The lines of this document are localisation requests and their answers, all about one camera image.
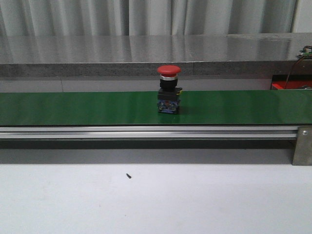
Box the red orange wire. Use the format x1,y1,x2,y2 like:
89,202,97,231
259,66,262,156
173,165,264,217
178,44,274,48
285,58,304,90

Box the grey stone shelf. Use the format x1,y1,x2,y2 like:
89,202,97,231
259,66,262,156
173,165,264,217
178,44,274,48
0,33,312,78

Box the grey curtain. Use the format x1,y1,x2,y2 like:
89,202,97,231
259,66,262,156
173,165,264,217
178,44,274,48
0,0,312,36

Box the green conveyor belt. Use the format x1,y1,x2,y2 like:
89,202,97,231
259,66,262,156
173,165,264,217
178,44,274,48
0,90,312,126

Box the red bin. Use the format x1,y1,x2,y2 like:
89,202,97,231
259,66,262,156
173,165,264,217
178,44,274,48
271,75,312,90

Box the aluminium conveyor rail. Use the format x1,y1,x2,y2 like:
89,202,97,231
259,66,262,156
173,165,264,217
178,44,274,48
0,125,298,139

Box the metal conveyor support bracket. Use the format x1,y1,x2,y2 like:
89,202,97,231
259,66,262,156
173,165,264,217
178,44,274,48
292,126,312,166

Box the small green circuit board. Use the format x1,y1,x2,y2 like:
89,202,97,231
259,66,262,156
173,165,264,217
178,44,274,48
297,45,312,59

